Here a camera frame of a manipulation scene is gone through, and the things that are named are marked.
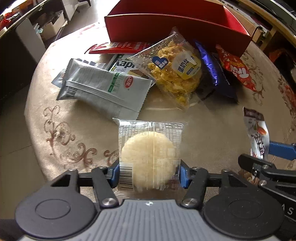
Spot clear rice cake packet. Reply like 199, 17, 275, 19
114, 118, 184, 193

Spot silver duck snack packet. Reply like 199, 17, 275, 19
243, 107, 269, 160

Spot silver white snack pack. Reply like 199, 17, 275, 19
57, 59, 152, 120

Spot blue wafer biscuit pack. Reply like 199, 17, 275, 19
195, 42, 238, 103

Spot vacuum packed sausages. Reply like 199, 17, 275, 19
52, 58, 111, 88

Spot clear yellow egg crisp bag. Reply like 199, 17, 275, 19
128, 28, 203, 110

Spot Kaprons wafer packet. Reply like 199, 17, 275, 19
106, 54, 147, 78

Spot red Trolli gummy bag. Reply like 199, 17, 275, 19
215, 45, 257, 92

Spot red spicy strip packet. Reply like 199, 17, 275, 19
88, 42, 151, 54

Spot red cardboard box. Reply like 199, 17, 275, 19
104, 0, 251, 57

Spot floral beige tablecloth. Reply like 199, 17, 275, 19
24, 22, 296, 202

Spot orange plastic bag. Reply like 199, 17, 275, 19
268, 48, 295, 70

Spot long dark side table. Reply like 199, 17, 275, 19
0, 0, 77, 100

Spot wooden TV cabinet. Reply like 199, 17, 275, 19
220, 1, 295, 55

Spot white cardboard box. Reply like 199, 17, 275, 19
41, 10, 66, 40

